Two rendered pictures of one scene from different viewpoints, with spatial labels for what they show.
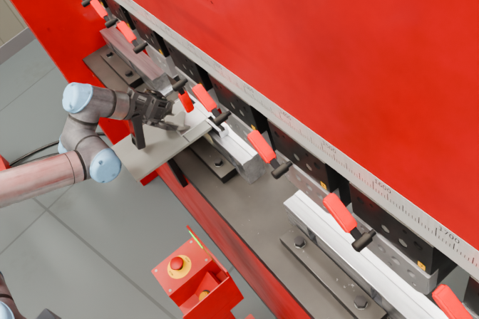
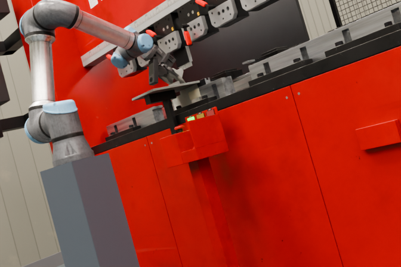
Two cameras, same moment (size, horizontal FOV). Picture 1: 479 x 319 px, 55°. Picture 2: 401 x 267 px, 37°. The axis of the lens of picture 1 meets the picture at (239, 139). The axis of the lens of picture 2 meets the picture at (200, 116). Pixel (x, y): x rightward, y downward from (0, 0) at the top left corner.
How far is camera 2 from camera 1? 2.20 m
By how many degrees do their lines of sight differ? 52
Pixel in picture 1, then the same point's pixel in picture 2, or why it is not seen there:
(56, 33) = not seen: hidden behind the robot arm
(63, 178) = (125, 33)
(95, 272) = not seen: outside the picture
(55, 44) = not seen: hidden behind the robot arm
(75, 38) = (87, 130)
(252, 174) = (228, 90)
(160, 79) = (157, 111)
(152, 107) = (164, 56)
